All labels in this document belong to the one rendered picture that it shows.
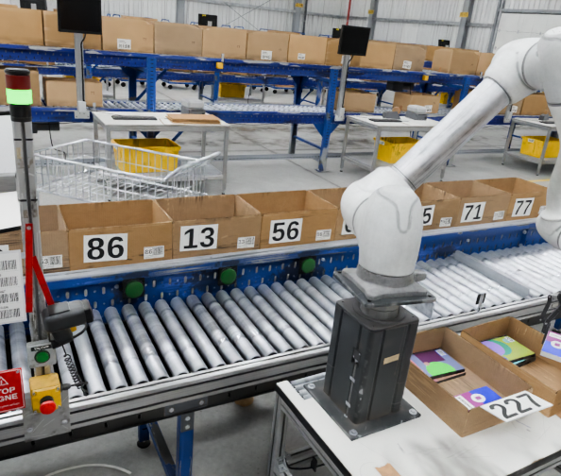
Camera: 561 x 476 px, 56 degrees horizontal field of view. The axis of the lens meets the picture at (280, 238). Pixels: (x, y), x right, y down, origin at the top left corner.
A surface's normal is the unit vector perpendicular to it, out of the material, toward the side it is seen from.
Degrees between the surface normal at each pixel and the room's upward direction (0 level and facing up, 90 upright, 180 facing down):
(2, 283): 90
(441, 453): 0
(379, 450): 0
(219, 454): 0
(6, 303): 90
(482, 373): 88
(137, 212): 90
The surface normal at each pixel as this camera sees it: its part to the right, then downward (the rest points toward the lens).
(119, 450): 0.09, -0.93
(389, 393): 0.48, 0.36
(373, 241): -0.73, 0.15
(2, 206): 0.74, 0.25
